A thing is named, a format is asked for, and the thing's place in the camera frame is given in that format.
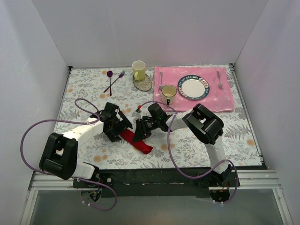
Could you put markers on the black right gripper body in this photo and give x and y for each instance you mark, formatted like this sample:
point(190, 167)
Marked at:
point(142, 128)

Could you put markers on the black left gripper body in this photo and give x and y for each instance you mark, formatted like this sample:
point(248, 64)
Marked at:
point(117, 124)

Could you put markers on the red cloth napkin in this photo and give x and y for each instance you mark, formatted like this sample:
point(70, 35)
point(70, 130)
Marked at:
point(139, 145)

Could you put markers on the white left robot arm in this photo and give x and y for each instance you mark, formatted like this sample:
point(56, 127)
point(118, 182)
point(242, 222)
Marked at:
point(60, 154)

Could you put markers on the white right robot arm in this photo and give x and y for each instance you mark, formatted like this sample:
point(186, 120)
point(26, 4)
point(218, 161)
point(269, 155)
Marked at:
point(204, 124)

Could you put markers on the cream enamel mug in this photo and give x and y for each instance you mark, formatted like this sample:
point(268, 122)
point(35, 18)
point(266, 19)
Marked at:
point(168, 94)

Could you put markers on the silver spoon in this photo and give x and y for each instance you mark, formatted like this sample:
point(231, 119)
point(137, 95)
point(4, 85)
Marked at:
point(161, 79)

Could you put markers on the speckled round coaster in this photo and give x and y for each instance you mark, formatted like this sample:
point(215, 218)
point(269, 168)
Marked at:
point(143, 85)

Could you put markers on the floral tablecloth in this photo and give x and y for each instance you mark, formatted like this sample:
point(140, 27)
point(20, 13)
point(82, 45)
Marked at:
point(87, 89)

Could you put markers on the white plate blue rim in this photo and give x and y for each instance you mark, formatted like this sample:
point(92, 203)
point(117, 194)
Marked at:
point(193, 87)

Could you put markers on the purple fork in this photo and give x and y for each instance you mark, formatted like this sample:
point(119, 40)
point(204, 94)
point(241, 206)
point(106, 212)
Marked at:
point(120, 76)

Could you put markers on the purple spoon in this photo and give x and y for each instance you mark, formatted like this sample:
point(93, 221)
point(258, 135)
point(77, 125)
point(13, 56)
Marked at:
point(109, 74)

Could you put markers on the yellow ceramic mug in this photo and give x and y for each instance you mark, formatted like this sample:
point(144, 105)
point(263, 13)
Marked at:
point(139, 70)

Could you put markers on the pink placemat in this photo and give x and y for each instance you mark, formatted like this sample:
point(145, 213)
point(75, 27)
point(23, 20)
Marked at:
point(218, 100)

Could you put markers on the silver fork on placemat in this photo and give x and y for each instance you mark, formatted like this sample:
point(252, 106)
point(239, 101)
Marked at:
point(220, 86)

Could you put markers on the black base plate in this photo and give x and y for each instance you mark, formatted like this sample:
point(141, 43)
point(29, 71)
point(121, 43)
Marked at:
point(159, 182)

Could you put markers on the aluminium frame rail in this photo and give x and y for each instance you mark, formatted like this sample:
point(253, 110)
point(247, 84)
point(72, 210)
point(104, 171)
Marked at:
point(249, 179)

